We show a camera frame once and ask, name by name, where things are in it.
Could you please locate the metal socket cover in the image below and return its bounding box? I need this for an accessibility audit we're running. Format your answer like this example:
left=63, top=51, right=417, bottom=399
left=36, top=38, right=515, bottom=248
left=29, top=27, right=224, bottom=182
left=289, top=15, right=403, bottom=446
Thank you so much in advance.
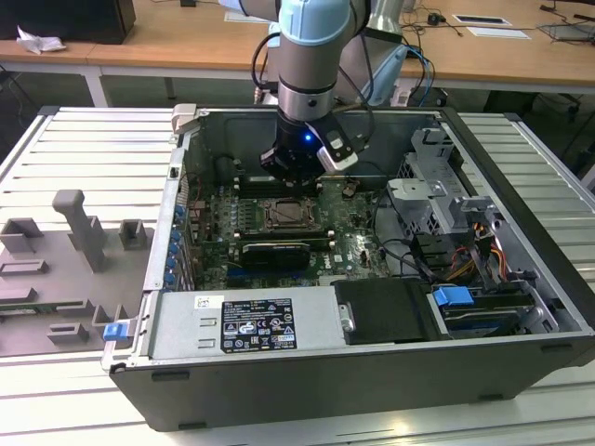
left=262, top=197, right=323, bottom=233

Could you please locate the blue cable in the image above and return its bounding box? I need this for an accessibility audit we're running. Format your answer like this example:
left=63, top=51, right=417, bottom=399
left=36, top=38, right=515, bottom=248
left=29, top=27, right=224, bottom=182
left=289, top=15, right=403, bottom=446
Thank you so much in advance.
left=407, top=44, right=438, bottom=111

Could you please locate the silver CPU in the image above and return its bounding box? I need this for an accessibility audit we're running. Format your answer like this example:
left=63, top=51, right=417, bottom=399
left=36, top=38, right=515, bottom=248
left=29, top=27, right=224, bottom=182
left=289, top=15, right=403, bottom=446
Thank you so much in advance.
left=272, top=202, right=309, bottom=229

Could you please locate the black plastic shroud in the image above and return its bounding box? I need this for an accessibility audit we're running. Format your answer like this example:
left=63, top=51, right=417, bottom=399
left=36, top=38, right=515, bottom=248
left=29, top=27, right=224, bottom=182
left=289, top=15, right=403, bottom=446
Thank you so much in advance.
left=333, top=278, right=448, bottom=346

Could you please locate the crumpled white paper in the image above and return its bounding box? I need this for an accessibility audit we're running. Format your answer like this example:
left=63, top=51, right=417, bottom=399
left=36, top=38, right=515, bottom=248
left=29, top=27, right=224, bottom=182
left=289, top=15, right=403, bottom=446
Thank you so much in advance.
left=16, top=24, right=67, bottom=56

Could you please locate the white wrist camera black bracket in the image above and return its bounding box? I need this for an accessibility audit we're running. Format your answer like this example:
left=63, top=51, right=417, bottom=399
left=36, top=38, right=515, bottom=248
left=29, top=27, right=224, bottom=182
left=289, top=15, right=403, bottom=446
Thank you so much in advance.
left=316, top=125, right=361, bottom=172

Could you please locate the black box on desk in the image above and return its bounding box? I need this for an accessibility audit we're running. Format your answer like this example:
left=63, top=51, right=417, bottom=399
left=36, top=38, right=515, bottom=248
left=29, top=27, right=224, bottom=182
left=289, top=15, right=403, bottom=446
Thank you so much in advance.
left=0, top=0, right=137, bottom=46

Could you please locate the black cable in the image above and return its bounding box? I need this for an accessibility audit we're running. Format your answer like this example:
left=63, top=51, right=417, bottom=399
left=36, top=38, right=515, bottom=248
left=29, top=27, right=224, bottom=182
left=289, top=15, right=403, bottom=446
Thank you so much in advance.
left=371, top=188, right=441, bottom=285

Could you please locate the green motherboard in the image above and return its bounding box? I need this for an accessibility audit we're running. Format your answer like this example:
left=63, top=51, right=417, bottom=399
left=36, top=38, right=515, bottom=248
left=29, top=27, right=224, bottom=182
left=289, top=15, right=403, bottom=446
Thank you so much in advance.
left=185, top=178, right=405, bottom=292

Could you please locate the CPU socket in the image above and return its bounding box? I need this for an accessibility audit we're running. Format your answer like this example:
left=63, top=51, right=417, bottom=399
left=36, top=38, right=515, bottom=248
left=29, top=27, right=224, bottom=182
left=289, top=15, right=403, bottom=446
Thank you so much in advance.
left=259, top=195, right=325, bottom=235

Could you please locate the white paper sheet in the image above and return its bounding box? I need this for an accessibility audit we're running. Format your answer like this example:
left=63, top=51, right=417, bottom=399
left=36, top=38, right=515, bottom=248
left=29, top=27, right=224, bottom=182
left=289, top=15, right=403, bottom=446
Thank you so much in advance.
left=466, top=25, right=535, bottom=42
left=224, top=9, right=280, bottom=24

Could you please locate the black RAM slot bank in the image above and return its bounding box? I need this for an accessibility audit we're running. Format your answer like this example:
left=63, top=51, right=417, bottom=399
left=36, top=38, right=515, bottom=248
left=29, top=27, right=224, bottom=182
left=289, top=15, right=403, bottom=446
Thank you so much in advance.
left=237, top=175, right=326, bottom=199
left=235, top=226, right=337, bottom=248

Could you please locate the grey parts rack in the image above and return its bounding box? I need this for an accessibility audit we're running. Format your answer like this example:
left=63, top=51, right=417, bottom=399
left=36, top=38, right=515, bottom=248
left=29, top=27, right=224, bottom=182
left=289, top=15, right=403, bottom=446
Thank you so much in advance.
left=0, top=188, right=158, bottom=359

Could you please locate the dark grey PC case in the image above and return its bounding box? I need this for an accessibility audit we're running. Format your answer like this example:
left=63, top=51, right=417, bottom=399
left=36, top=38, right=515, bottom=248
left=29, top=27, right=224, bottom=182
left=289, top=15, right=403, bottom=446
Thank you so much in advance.
left=100, top=102, right=595, bottom=433

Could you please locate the grey power supply unit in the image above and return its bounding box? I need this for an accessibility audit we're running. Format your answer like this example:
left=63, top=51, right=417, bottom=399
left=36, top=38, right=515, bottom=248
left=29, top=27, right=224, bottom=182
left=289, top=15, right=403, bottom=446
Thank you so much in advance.
left=151, top=285, right=349, bottom=361

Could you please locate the desk cable port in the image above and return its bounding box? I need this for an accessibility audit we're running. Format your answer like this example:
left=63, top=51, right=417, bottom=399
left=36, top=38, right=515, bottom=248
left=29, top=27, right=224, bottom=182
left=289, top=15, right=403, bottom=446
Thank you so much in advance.
left=453, top=13, right=513, bottom=27

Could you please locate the wooden desk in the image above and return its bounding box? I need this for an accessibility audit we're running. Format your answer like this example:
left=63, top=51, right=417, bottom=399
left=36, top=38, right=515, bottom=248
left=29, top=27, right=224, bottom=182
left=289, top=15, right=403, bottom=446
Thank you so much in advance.
left=0, top=0, right=595, bottom=111

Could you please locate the yellow red wire bundle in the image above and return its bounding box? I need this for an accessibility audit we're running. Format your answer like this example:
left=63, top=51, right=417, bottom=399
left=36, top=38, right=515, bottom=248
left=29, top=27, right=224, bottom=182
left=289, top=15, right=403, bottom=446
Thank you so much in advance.
left=445, top=221, right=509, bottom=282

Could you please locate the grey flat tray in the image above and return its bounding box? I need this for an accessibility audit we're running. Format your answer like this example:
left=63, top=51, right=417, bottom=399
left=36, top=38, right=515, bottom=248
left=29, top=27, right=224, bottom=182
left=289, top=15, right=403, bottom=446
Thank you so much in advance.
left=537, top=20, right=595, bottom=46

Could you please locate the grey case latch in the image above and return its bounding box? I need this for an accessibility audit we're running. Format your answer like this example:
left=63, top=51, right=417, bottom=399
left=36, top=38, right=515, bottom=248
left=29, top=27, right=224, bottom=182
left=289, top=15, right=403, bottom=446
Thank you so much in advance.
left=170, top=104, right=202, bottom=137

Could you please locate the hard disk in blue carrier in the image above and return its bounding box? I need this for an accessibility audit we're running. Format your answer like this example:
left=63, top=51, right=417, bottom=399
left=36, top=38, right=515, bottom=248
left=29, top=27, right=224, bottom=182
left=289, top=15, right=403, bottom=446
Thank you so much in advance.
left=430, top=285, right=536, bottom=343

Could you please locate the black graphics card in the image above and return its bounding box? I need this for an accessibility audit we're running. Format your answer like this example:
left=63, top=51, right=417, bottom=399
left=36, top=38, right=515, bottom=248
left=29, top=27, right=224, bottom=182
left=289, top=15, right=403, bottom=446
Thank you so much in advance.
left=240, top=240, right=311, bottom=271

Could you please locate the silver metal drive cage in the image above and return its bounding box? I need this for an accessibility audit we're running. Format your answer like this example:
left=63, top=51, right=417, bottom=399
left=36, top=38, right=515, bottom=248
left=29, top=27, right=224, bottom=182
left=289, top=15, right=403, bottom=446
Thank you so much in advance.
left=384, top=125, right=503, bottom=237

